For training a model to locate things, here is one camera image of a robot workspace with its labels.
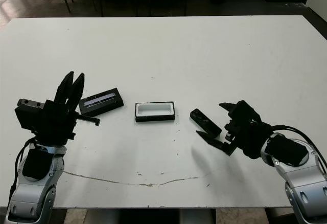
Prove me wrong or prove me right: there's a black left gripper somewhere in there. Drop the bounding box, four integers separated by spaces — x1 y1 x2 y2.
17 71 100 146

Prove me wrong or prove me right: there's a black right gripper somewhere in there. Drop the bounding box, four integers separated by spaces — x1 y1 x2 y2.
196 102 271 160

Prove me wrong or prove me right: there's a black slim camera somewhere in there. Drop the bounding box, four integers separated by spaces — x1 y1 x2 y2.
190 108 222 135

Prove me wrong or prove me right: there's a black box lid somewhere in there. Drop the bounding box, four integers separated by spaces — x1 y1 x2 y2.
78 87 125 115

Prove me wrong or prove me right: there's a black box base white tray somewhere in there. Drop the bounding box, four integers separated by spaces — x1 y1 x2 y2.
134 101 176 123

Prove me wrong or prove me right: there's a dark robot lower body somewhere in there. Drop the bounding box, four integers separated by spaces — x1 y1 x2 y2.
86 208 217 224

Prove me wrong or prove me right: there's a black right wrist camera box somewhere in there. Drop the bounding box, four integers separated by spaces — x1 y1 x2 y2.
234 100 262 124

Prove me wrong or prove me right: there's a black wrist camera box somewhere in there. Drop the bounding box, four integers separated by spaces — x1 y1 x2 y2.
14 105 46 134
234 100 262 124

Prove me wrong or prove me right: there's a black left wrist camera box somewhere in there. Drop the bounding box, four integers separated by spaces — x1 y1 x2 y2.
14 105 46 134

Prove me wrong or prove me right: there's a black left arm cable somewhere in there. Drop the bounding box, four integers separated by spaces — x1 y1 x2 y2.
9 137 36 201

